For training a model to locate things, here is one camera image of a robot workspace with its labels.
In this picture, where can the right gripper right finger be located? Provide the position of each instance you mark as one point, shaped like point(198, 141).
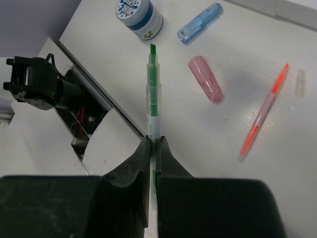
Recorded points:
point(174, 184)

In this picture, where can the left blue ink jar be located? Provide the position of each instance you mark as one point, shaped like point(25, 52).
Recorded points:
point(140, 17)

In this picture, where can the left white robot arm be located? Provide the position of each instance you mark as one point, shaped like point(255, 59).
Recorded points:
point(37, 82)

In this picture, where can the pink highlighter cap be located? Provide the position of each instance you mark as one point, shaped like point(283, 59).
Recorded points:
point(206, 79)

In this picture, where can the blue highlighter marker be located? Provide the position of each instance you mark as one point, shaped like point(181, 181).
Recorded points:
point(197, 25)

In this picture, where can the orange highlighter pen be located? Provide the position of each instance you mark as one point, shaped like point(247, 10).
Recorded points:
point(262, 114)

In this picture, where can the clear pen cap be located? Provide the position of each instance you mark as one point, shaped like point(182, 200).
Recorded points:
point(300, 83)

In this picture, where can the green highlighter pen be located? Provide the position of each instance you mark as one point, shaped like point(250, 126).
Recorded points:
point(153, 90)

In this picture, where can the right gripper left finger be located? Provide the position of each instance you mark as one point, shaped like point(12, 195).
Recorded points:
point(130, 182)

